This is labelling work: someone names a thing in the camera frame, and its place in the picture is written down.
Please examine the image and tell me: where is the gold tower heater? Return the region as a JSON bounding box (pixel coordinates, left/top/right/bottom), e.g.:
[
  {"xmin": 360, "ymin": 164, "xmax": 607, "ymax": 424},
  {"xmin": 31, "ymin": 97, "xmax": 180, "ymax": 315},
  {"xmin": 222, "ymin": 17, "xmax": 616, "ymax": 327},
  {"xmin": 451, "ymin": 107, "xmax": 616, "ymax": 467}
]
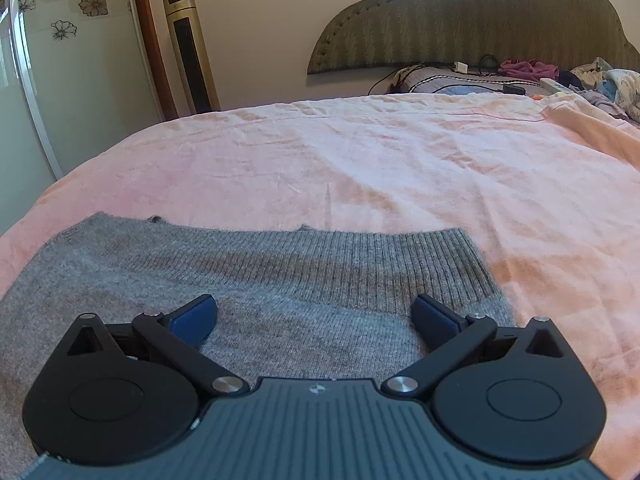
[{"xmin": 161, "ymin": 0, "xmax": 221, "ymax": 115}]

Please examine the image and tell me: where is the wooden door frame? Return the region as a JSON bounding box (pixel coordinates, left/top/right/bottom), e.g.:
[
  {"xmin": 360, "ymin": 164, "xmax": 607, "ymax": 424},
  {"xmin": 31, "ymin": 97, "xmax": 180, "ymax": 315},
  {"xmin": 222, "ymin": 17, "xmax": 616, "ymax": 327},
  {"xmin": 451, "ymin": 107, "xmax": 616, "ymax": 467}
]
[{"xmin": 129, "ymin": 0, "xmax": 178, "ymax": 122}]

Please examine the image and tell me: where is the pink blanket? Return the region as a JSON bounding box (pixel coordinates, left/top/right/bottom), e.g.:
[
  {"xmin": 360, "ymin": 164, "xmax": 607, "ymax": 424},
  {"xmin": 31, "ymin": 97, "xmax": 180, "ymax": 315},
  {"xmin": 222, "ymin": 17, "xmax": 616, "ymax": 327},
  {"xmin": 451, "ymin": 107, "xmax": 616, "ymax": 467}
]
[{"xmin": 0, "ymin": 92, "xmax": 640, "ymax": 480}]

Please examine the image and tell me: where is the grey sweater with navy sleeves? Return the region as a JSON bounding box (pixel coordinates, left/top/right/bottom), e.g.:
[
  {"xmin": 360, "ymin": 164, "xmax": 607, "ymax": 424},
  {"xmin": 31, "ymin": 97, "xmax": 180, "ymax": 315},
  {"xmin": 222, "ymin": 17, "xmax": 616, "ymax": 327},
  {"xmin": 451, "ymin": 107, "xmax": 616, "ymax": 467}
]
[{"xmin": 0, "ymin": 211, "xmax": 518, "ymax": 480}]

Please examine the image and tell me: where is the magenta cloth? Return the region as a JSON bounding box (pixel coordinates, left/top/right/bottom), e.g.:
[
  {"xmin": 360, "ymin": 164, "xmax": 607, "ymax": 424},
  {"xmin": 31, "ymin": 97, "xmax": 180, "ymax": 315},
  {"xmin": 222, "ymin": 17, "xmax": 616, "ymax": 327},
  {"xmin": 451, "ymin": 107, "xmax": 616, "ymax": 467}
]
[{"xmin": 498, "ymin": 59, "xmax": 560, "ymax": 83}]

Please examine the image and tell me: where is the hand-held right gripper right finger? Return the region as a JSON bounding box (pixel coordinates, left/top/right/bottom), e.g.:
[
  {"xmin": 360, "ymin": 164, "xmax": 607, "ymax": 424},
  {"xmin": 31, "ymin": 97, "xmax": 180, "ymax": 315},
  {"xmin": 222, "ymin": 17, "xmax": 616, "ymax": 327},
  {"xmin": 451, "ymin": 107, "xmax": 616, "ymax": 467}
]
[{"xmin": 381, "ymin": 295, "xmax": 576, "ymax": 400}]

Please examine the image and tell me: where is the flower print wardrobe door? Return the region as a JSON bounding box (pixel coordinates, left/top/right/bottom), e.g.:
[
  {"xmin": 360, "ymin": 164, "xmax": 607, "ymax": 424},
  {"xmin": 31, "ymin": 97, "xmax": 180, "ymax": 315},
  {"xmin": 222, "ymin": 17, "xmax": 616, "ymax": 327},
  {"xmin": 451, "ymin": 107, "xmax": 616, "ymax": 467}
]
[{"xmin": 0, "ymin": 0, "xmax": 163, "ymax": 236}]

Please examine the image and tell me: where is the patterned pillow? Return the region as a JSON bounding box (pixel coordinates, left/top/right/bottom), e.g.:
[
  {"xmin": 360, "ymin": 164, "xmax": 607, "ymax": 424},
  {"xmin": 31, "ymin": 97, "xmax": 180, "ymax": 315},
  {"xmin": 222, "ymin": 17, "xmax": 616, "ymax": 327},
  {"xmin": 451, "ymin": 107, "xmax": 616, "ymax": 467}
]
[{"xmin": 389, "ymin": 64, "xmax": 551, "ymax": 96}]

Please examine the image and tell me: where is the olive upholstered headboard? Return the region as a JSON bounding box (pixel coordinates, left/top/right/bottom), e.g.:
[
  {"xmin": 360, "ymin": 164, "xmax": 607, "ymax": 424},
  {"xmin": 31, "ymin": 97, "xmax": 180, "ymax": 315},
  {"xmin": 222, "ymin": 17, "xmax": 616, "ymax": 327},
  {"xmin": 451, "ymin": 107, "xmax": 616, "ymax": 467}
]
[{"xmin": 306, "ymin": 0, "xmax": 640, "ymax": 76}]

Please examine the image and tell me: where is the pile of light clothes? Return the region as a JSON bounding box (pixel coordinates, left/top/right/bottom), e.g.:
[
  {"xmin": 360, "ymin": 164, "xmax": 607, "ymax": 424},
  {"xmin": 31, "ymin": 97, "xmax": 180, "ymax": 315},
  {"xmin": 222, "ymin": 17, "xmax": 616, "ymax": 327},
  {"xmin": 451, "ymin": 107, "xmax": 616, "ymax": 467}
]
[{"xmin": 570, "ymin": 57, "xmax": 640, "ymax": 123}]

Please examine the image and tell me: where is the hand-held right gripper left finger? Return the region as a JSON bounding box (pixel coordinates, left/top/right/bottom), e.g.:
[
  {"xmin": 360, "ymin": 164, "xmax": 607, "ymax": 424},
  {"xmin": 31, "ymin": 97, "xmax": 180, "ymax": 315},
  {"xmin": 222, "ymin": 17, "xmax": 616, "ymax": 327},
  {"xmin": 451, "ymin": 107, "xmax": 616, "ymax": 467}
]
[{"xmin": 60, "ymin": 293, "xmax": 250, "ymax": 401}]

